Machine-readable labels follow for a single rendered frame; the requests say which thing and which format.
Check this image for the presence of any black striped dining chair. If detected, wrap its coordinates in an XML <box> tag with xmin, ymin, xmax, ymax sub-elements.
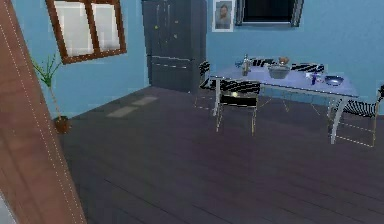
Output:
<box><xmin>290</xmin><ymin>62</ymin><xmax>325</xmax><ymax>74</ymax></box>
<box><xmin>250</xmin><ymin>57</ymin><xmax>278</xmax><ymax>68</ymax></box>
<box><xmin>194</xmin><ymin>60</ymin><xmax>218</xmax><ymax>111</ymax></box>
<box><xmin>331</xmin><ymin>84</ymin><xmax>384</xmax><ymax>148</ymax></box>
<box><xmin>215</xmin><ymin>79</ymin><xmax>262</xmax><ymax>137</ymax></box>

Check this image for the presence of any grey bottle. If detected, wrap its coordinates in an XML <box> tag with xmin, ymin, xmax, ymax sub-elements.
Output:
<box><xmin>241</xmin><ymin>53</ymin><xmax>251</xmax><ymax>77</ymax></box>

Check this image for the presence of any dark grey fridge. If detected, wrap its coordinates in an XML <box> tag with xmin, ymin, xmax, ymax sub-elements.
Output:
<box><xmin>141</xmin><ymin>0</ymin><xmax>208</xmax><ymax>95</ymax></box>

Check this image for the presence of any grey bowl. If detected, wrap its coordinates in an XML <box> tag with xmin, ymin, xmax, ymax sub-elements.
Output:
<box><xmin>267</xmin><ymin>64</ymin><xmax>291</xmax><ymax>80</ymax></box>

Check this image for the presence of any white framed portrait picture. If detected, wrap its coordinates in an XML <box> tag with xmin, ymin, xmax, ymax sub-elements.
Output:
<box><xmin>211</xmin><ymin>0</ymin><xmax>236</xmax><ymax>33</ymax></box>

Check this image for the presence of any pale blue dining table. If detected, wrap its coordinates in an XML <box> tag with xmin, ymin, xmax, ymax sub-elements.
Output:
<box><xmin>209</xmin><ymin>63</ymin><xmax>360</xmax><ymax>145</ymax></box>

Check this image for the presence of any brown framed window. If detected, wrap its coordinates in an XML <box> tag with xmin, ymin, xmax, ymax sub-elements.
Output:
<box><xmin>45</xmin><ymin>0</ymin><xmax>128</xmax><ymax>65</ymax></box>

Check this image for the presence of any blue bowl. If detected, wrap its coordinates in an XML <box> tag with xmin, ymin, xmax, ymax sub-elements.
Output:
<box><xmin>324</xmin><ymin>75</ymin><xmax>345</xmax><ymax>87</ymax></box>

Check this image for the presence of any green house plant in pot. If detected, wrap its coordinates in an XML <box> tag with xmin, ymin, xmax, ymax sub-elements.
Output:
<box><xmin>31</xmin><ymin>54</ymin><xmax>72</xmax><ymax>135</ymax></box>

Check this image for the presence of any brown wooden room door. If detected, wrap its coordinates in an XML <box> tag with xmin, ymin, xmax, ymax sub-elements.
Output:
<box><xmin>0</xmin><ymin>0</ymin><xmax>88</xmax><ymax>224</ymax></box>

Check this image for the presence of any dark window with grey frame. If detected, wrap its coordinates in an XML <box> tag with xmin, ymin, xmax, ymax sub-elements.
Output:
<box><xmin>234</xmin><ymin>0</ymin><xmax>305</xmax><ymax>28</ymax></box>

